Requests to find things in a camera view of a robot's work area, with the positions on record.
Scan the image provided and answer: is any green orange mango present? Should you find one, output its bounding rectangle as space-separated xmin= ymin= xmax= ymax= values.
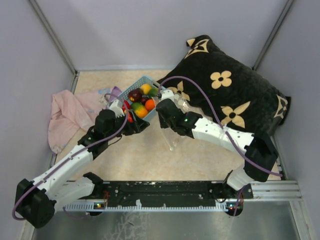
xmin=130 ymin=102 xmax=149 ymax=119

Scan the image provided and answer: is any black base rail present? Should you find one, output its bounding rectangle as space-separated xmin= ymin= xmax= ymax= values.
xmin=81 ymin=181 xmax=239 ymax=208

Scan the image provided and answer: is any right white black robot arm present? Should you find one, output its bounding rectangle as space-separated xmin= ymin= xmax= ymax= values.
xmin=155 ymin=98 xmax=278 ymax=198

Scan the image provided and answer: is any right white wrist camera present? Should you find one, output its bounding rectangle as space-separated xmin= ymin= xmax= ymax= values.
xmin=161 ymin=89 xmax=180 ymax=102

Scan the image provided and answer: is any light blue plastic basket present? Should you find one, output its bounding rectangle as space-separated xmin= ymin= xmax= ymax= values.
xmin=104 ymin=76 xmax=160 ymax=136

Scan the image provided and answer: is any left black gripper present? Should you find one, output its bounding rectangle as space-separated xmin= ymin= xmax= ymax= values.
xmin=106 ymin=109 xmax=150 ymax=141

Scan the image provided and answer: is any white slotted cable duct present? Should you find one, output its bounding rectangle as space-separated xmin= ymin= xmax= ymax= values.
xmin=64 ymin=199 xmax=229 ymax=213

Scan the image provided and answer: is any clear dotted zip bag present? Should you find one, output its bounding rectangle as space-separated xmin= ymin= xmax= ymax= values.
xmin=154 ymin=89 xmax=192 ymax=151

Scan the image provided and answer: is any green yellow mango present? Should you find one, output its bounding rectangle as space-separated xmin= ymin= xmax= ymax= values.
xmin=147 ymin=88 xmax=160 ymax=99

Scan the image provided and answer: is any dark red plum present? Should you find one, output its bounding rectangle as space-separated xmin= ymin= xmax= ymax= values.
xmin=140 ymin=96 xmax=149 ymax=105

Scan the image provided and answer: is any dark red apple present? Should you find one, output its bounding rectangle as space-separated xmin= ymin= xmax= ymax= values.
xmin=128 ymin=88 xmax=143 ymax=103

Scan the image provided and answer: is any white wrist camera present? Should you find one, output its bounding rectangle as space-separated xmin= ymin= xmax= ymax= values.
xmin=161 ymin=89 xmax=180 ymax=102
xmin=109 ymin=99 xmax=125 ymax=118

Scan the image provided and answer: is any pink cloth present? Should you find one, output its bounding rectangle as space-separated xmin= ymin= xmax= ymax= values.
xmin=48 ymin=86 xmax=122 ymax=154

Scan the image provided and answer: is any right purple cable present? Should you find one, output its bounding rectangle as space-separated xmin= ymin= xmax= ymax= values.
xmin=157 ymin=75 xmax=283 ymax=178

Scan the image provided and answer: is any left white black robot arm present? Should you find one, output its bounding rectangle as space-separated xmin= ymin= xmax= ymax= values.
xmin=12 ymin=109 xmax=150 ymax=229

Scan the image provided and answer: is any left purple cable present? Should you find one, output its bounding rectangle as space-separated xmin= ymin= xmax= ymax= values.
xmin=11 ymin=92 xmax=130 ymax=221

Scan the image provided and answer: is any black floral pillow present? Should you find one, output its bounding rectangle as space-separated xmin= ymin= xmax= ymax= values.
xmin=158 ymin=35 xmax=290 ymax=136

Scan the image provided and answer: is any purple cable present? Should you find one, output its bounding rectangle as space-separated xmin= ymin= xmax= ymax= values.
xmin=11 ymin=92 xmax=130 ymax=221
xmin=157 ymin=75 xmax=283 ymax=178

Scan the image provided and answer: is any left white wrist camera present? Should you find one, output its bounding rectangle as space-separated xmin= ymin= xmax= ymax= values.
xmin=109 ymin=99 xmax=125 ymax=118

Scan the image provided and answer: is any orange fruit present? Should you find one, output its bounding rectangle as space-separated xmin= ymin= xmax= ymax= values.
xmin=144 ymin=99 xmax=156 ymax=112

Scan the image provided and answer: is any yellow lemon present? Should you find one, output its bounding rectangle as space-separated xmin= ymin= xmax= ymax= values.
xmin=139 ymin=83 xmax=153 ymax=95

